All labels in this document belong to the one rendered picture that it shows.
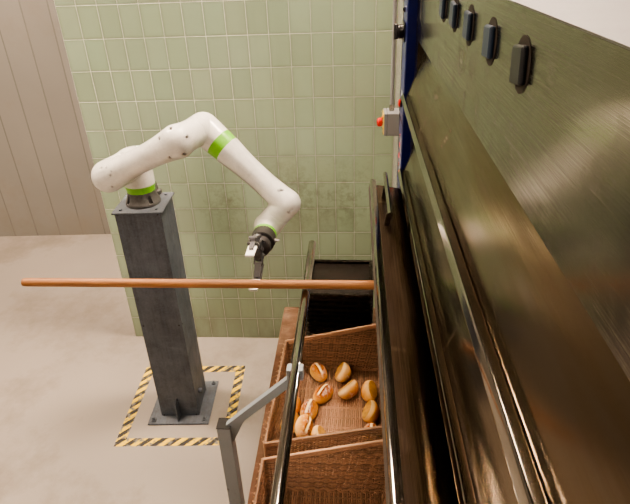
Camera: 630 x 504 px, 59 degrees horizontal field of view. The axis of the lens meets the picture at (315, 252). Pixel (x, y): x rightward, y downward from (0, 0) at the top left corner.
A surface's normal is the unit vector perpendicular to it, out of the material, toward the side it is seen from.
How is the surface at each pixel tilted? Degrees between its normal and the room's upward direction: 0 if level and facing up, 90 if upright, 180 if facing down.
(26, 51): 90
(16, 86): 90
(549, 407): 70
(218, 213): 90
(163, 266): 90
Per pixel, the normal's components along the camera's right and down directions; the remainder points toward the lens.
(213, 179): -0.06, 0.49
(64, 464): -0.04, -0.87
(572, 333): -0.95, -0.29
